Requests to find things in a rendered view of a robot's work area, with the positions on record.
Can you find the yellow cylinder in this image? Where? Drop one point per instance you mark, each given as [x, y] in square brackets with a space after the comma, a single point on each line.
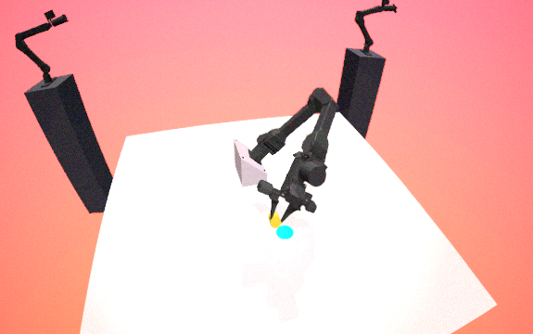
[275, 222]

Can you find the cyan circle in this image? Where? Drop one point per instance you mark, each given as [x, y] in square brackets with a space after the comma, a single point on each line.
[284, 232]

